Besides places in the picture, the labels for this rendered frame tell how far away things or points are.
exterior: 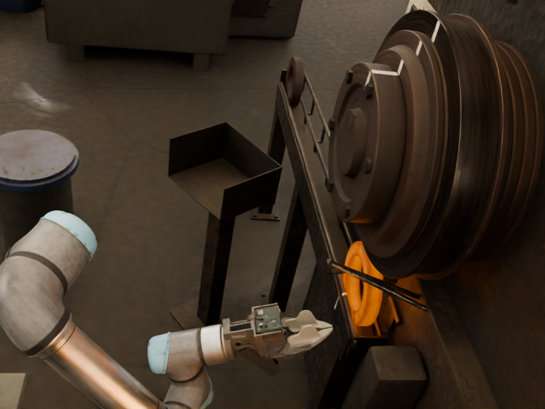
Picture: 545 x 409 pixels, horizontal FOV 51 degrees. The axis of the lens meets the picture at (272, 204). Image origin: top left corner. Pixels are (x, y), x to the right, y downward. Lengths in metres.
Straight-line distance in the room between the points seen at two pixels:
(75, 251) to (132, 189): 1.55
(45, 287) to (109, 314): 1.11
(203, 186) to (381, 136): 0.89
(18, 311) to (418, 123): 0.69
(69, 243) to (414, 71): 0.66
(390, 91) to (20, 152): 1.46
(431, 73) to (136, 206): 1.81
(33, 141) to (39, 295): 1.20
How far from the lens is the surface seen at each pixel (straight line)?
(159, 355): 1.16
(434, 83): 0.89
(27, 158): 2.08
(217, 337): 1.13
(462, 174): 0.86
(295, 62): 2.13
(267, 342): 1.14
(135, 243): 2.35
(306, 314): 1.15
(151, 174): 2.70
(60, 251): 1.06
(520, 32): 1.05
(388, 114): 0.90
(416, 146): 0.88
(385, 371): 1.09
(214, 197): 1.65
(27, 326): 1.02
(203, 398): 1.24
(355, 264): 1.33
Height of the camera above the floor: 1.65
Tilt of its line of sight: 39 degrees down
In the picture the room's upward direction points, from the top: 12 degrees clockwise
